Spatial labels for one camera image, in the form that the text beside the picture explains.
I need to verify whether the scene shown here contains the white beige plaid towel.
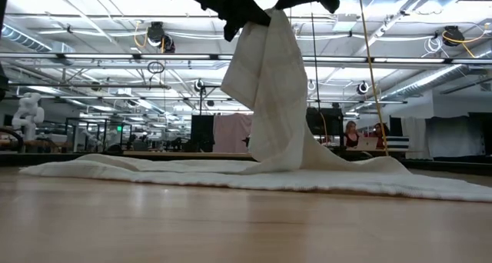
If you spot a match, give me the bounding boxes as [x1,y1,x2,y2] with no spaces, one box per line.
[18,8,492,203]

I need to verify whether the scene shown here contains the pink hung cloth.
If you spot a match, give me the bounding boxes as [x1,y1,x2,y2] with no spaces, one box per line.
[212,112,254,154]

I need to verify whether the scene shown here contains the black panel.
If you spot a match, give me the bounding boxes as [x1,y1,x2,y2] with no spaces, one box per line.
[191,115,215,153]

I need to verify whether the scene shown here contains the black monitor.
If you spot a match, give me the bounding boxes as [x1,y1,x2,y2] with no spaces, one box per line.
[306,107,345,156]

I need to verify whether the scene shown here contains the person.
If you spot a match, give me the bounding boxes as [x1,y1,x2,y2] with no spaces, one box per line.
[371,122,391,149]
[344,120,363,148]

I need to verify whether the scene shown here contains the light wooden desk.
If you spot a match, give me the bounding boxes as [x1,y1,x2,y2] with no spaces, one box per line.
[122,151,254,158]

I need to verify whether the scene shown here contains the long ceiling light strip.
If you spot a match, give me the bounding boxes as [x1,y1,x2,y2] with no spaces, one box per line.
[0,52,492,66]

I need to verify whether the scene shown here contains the open silver laptop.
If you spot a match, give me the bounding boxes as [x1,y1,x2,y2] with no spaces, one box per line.
[355,136,380,151]

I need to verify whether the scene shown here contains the black board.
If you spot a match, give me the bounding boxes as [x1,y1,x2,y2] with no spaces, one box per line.
[389,115,404,138]

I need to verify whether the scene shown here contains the blue white striped box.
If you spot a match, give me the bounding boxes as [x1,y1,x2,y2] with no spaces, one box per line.
[385,135,411,151]

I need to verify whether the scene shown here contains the narrow white curtain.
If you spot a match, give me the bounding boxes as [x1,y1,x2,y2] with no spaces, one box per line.
[401,116,427,160]

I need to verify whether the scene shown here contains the wide white hung cloth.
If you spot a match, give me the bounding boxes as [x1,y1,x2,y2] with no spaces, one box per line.
[424,115,486,159]

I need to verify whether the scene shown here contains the white humanoid robot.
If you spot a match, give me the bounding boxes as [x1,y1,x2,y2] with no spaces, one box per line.
[11,92,45,141]

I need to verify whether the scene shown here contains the black hanging cable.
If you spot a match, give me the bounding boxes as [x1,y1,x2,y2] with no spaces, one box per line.
[309,12,321,110]

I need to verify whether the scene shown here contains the black metal stand frame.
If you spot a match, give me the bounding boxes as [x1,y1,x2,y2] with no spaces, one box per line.
[198,84,231,117]

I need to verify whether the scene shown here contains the long yellow hanging cable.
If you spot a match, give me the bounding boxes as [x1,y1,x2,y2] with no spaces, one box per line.
[357,0,390,156]

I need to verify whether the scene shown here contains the silver ventilation duct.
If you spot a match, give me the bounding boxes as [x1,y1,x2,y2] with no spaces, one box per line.
[378,65,476,101]
[0,21,53,53]

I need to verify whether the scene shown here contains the black framed glass enclosure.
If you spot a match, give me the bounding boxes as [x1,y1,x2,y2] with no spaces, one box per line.
[65,117,134,153]

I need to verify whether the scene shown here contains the black curved hose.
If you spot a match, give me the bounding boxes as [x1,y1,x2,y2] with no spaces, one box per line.
[0,127,24,153]

